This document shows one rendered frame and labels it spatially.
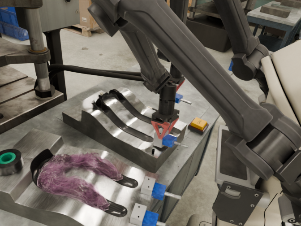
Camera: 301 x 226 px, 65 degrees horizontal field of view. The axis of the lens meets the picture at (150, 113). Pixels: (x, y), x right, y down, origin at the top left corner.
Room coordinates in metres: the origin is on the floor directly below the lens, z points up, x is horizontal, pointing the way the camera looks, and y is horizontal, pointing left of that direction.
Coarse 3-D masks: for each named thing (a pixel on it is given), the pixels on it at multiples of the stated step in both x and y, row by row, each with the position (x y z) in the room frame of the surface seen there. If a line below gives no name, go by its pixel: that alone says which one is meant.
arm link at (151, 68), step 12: (96, 12) 0.42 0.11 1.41; (108, 24) 0.44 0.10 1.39; (120, 24) 0.46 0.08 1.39; (132, 24) 0.48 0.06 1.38; (132, 36) 0.49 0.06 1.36; (144, 36) 0.52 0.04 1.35; (132, 48) 0.55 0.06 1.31; (144, 48) 0.54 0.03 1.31; (144, 60) 0.57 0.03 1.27; (156, 60) 0.61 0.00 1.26; (144, 72) 0.65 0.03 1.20; (156, 72) 0.64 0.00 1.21; (156, 84) 0.67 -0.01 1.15
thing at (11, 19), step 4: (0, 8) 3.99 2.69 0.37; (8, 8) 4.11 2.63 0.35; (12, 8) 4.17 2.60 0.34; (0, 12) 3.79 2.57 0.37; (4, 12) 3.75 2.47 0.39; (8, 12) 3.70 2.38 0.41; (12, 12) 3.66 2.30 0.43; (0, 16) 3.80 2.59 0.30; (4, 16) 3.76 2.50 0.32; (8, 16) 3.72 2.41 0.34; (12, 16) 3.68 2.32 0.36; (16, 16) 3.63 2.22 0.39; (0, 20) 3.81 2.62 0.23; (4, 20) 3.77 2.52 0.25; (8, 20) 3.73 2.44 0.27; (12, 20) 3.69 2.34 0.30; (16, 20) 3.65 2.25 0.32; (12, 24) 3.69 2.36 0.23; (16, 24) 3.64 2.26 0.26
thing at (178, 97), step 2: (176, 94) 0.99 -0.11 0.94; (178, 94) 0.99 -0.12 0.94; (176, 96) 0.97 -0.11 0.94; (178, 96) 0.97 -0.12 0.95; (180, 96) 0.97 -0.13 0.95; (182, 96) 0.98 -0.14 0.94; (176, 98) 0.95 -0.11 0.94; (178, 98) 0.95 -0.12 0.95; (180, 98) 0.96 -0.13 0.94; (176, 100) 0.95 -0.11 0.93; (178, 100) 0.95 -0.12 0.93; (180, 100) 0.96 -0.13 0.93; (182, 100) 0.96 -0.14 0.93; (184, 100) 0.95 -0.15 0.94; (186, 100) 0.95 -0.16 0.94; (176, 102) 0.95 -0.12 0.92; (178, 102) 0.95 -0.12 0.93; (186, 102) 0.94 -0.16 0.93; (188, 102) 0.94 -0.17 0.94; (190, 102) 0.94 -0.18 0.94; (190, 104) 0.94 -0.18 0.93
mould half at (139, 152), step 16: (96, 96) 1.00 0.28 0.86; (128, 96) 0.94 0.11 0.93; (64, 112) 0.84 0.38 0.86; (80, 112) 0.86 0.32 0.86; (96, 112) 0.78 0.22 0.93; (128, 112) 0.85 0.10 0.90; (144, 112) 0.89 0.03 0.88; (80, 128) 0.79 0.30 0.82; (96, 128) 0.74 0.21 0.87; (112, 128) 0.74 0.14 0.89; (144, 128) 0.77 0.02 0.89; (112, 144) 0.70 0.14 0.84; (128, 144) 0.67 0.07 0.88; (144, 144) 0.67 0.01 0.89; (144, 160) 0.63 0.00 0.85; (160, 160) 0.64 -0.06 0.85
